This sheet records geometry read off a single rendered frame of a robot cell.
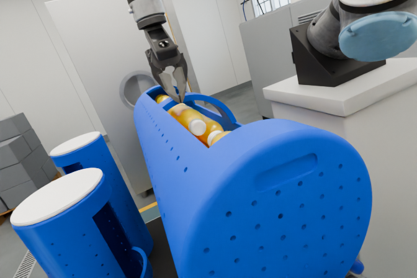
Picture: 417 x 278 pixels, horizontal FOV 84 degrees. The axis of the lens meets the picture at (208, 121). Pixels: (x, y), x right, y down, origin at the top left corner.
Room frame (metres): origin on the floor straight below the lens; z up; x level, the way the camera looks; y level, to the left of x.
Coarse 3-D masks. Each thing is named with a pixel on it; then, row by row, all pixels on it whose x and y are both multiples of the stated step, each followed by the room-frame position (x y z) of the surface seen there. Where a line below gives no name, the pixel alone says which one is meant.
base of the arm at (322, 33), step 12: (324, 12) 0.62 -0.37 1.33; (336, 12) 0.56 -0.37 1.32; (312, 24) 0.65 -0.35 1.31; (324, 24) 0.60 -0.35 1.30; (336, 24) 0.57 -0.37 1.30; (312, 36) 0.62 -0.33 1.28; (324, 36) 0.59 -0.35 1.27; (336, 36) 0.57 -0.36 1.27; (324, 48) 0.60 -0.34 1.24; (336, 48) 0.59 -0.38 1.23
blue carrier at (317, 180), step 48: (144, 96) 0.94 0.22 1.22; (192, 96) 0.61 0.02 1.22; (144, 144) 0.55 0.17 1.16; (192, 144) 0.30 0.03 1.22; (240, 144) 0.23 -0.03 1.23; (288, 144) 0.22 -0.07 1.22; (336, 144) 0.24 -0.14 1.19; (192, 192) 0.22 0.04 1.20; (240, 192) 0.20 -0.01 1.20; (288, 192) 0.22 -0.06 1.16; (336, 192) 0.23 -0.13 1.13; (192, 240) 0.18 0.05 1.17; (240, 240) 0.20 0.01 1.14; (288, 240) 0.21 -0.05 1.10; (336, 240) 0.23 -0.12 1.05
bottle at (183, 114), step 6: (174, 108) 0.68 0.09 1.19; (180, 108) 0.65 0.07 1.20; (186, 108) 0.63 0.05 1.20; (174, 114) 0.64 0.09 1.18; (180, 114) 0.60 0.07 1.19; (186, 114) 0.58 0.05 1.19; (192, 114) 0.57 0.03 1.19; (198, 114) 0.58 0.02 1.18; (180, 120) 0.58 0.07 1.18; (186, 120) 0.56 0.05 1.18; (192, 120) 0.55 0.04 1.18; (186, 126) 0.56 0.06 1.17
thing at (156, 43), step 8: (160, 24) 0.60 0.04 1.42; (152, 32) 0.57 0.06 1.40; (160, 32) 0.57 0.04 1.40; (152, 40) 0.54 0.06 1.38; (160, 40) 0.54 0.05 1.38; (168, 40) 0.53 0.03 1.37; (152, 48) 0.54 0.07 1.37; (160, 48) 0.51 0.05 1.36; (168, 48) 0.51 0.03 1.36; (176, 48) 0.51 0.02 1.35; (160, 56) 0.51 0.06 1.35; (168, 56) 0.51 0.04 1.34
